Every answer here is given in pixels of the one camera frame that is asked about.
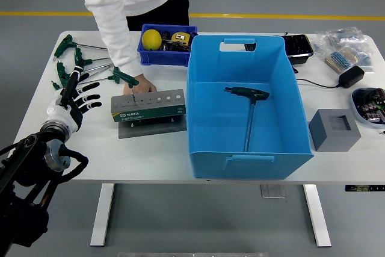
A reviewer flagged small green T-handle wrench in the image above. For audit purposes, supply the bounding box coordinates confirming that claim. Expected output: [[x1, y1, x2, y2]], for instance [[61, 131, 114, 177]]
[[111, 69, 140, 102]]

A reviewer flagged black power adapter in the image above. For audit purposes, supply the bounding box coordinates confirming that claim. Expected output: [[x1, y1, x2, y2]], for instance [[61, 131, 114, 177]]
[[339, 66, 366, 89]]

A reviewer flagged grey green wrench holder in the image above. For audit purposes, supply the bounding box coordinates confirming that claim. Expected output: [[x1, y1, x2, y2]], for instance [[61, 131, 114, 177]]
[[110, 88, 187, 140]]

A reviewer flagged grey cube with recess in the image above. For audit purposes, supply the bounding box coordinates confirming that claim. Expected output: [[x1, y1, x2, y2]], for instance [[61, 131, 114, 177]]
[[309, 108, 362, 152]]

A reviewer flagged black adapter cable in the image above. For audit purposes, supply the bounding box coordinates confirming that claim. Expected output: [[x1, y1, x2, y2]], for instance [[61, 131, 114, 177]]
[[297, 78, 342, 88]]

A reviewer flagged large light blue box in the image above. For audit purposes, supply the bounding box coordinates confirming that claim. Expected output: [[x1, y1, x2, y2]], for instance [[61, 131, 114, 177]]
[[186, 34, 314, 179]]

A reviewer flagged blue resistor tape bundle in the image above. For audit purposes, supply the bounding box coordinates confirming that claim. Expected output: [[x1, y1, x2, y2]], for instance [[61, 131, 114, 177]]
[[325, 48, 359, 73]]

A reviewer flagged clear bag with blue parts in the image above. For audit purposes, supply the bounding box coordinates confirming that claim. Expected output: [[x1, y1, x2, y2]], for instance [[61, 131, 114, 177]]
[[354, 42, 377, 74]]

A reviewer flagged dark small parts bundle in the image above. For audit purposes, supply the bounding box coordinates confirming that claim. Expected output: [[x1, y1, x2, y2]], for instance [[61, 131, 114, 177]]
[[160, 40, 192, 52]]

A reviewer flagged black plastic tray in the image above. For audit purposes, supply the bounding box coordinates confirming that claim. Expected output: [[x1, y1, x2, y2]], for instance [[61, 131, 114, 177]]
[[282, 34, 315, 66]]

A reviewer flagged clear bag of parts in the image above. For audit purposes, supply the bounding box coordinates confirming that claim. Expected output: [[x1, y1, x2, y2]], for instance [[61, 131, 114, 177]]
[[314, 26, 369, 59]]

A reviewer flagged large green T-handle wrench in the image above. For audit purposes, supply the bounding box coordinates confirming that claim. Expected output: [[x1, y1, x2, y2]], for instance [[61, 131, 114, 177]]
[[224, 86, 271, 153]]

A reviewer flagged yellow ball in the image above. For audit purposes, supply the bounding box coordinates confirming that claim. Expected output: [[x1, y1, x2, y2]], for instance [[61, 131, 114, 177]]
[[141, 29, 163, 51]]

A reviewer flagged metal floor plate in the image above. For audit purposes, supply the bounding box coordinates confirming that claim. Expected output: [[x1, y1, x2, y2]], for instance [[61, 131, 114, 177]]
[[260, 184, 286, 199]]

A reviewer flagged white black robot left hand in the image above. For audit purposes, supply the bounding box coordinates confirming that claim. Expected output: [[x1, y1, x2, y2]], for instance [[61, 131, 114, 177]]
[[46, 57, 103, 134]]

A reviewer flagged dark electronic parts pile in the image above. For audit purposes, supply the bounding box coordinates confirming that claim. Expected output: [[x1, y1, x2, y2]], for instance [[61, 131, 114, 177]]
[[357, 88, 385, 124]]

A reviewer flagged small dark blue bin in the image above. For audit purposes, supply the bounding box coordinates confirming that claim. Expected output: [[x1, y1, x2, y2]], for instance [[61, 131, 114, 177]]
[[137, 23, 199, 67]]

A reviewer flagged person's right hand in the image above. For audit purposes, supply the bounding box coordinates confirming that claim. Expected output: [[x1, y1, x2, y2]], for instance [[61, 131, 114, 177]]
[[123, 73, 158, 96]]

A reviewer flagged black table control panel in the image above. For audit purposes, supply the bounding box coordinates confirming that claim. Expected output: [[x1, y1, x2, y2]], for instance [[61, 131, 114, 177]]
[[345, 184, 385, 193]]

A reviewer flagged light blue bowl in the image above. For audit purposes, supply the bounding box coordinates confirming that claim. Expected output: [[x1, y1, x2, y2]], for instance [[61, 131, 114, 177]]
[[351, 87, 385, 125]]

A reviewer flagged white table leg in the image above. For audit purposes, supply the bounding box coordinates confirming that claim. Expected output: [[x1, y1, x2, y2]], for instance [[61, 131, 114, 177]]
[[90, 183, 116, 247], [303, 184, 332, 248]]

